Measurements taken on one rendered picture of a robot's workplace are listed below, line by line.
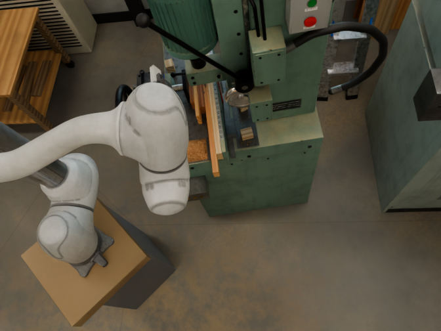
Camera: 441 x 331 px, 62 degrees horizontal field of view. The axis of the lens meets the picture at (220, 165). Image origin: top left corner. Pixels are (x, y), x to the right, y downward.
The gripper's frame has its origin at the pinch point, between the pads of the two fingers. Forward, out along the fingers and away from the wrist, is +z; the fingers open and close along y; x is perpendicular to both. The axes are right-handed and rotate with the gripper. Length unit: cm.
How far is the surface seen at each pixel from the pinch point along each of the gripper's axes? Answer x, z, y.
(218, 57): -23.9, 23.4, 7.9
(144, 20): 13.1, 1.6, 9.3
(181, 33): -0.5, 10.3, 10.2
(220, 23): -6.0, 10.7, 20.0
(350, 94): -143, 75, 32
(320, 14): -12.6, -2.4, 43.2
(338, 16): -85, 76, 48
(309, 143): -67, 4, 16
